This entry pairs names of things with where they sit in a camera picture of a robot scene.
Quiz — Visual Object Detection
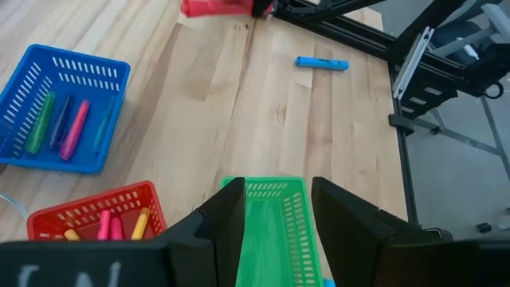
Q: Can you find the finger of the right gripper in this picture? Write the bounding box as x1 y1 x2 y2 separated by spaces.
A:
250 0 276 19

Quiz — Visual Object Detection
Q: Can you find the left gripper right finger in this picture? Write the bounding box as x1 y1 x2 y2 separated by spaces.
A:
311 176 510 287

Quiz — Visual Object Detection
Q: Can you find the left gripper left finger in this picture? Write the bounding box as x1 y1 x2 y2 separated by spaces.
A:
0 177 247 287

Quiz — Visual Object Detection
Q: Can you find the yellow marker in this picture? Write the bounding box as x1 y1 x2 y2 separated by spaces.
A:
130 206 151 242
62 227 83 242

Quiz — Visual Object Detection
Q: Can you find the reddish pink marker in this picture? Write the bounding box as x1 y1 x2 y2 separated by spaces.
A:
180 0 256 19

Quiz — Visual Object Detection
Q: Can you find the light blue marker black print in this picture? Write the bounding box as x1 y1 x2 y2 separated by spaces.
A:
294 55 351 72

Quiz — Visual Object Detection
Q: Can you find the purple marker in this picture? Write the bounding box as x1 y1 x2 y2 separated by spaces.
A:
49 93 75 151

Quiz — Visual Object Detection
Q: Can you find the green marker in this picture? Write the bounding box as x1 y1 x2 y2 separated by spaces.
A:
25 90 57 155

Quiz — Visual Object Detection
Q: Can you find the red plastic basket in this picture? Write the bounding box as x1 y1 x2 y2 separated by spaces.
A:
26 180 168 242

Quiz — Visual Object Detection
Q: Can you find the green plastic basket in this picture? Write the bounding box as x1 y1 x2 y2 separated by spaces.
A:
220 175 324 287

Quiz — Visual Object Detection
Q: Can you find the blue plastic basket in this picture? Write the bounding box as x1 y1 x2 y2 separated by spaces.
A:
0 43 131 175

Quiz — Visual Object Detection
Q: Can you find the grey metal floor stand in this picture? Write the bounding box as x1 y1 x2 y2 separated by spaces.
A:
412 95 510 184

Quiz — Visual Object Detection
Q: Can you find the dark office chair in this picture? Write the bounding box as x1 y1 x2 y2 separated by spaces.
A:
428 3 510 69

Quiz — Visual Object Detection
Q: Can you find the black aluminium table frame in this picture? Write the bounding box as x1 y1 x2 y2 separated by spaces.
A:
273 0 510 224

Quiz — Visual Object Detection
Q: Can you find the black frame clamp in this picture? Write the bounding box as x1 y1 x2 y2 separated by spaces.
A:
388 114 415 136

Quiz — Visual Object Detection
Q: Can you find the silver aluminium bracket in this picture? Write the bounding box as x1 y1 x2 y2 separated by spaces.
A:
392 26 435 100

